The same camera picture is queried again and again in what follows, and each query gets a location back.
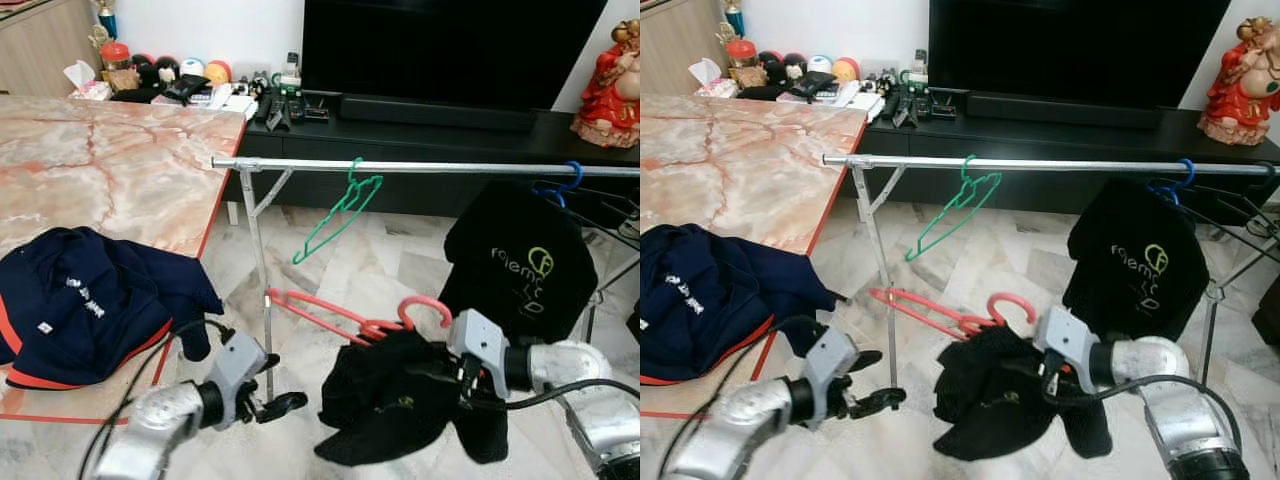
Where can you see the black T-shirt green logo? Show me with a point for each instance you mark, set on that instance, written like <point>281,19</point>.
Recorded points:
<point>390,410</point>
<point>1130,290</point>
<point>510,290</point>
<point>1000,405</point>

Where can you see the red plastic hanger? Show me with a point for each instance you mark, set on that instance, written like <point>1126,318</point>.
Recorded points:
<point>378,328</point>
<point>968,323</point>

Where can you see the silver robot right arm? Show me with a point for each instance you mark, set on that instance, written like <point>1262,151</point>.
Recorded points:
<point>1150,360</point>
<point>565,365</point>

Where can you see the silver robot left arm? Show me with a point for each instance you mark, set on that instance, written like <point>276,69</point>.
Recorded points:
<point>150,425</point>
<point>735,425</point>

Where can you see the green plastic hanger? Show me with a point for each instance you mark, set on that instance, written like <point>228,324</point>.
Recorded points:
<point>970,183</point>
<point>358,185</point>

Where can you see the black plastic hanger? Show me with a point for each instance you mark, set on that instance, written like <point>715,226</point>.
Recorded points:
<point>1225,200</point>
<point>600,205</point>

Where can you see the blue plastic hanger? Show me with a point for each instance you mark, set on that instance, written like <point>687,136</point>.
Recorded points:
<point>1188,172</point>
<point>578,178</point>

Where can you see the navy blue shirt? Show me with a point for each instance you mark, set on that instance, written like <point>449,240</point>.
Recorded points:
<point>80,300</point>
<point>700,300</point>

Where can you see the black TV console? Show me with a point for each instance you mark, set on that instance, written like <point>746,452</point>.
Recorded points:
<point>430,190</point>
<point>1060,188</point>

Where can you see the silver metal clothes rack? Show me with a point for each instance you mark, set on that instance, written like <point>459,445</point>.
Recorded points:
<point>1050,163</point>
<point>420,167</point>

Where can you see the dark sofa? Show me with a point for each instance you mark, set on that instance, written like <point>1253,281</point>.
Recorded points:
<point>1268,325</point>

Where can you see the pink marble dining table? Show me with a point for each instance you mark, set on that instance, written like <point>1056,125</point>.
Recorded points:
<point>740,170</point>
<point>100,170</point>

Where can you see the black remote control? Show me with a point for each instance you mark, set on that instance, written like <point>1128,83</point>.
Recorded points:
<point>897,105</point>
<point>943,105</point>
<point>317,108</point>
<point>918,105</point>
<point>272,108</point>
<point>293,107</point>

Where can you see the black soundbar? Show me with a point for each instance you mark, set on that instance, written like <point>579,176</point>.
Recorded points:
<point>1065,110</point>
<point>440,112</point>

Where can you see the black pouch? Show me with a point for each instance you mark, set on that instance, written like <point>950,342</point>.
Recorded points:
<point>812,86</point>
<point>187,89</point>

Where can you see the orange ball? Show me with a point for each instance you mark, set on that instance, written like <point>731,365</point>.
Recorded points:
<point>217,72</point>
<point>847,69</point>

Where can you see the white bottle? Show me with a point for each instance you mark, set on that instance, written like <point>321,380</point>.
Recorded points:
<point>291,72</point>
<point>918,68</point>

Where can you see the white blue ball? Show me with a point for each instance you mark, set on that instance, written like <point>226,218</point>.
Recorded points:
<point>192,68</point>
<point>820,64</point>

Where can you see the black plush toy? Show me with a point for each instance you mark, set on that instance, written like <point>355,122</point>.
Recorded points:
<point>150,70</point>
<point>780,66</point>

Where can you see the tissue box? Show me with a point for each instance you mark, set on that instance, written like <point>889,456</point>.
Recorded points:
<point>85,84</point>
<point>710,82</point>

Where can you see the red laughing Buddha statue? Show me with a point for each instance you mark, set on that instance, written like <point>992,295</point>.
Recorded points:
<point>610,100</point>
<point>1240,95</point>

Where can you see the red lid jar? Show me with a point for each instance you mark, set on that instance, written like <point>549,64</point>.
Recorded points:
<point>742,55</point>
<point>115,58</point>

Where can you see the black flat television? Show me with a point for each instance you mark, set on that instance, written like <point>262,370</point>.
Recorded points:
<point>450,50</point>
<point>1080,50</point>

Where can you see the blue gold trophy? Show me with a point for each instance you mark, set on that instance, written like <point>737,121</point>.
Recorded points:
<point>105,18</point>
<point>735,18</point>

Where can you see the wooden cabinet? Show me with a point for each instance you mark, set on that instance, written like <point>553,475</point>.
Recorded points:
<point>680,45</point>
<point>40,45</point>

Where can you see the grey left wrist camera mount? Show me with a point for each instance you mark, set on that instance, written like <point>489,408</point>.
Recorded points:
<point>832,365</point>
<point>235,370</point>

